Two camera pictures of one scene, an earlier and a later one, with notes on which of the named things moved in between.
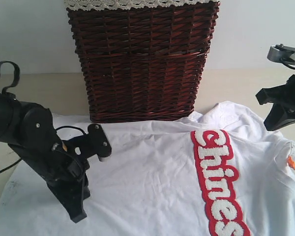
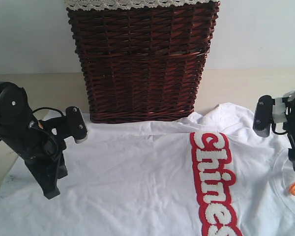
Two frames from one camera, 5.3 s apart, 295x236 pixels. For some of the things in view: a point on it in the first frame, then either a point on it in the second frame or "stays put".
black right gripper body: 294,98 -> 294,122
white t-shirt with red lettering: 219,172 stays put
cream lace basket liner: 87,5 stays put
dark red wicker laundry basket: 143,64 stays put
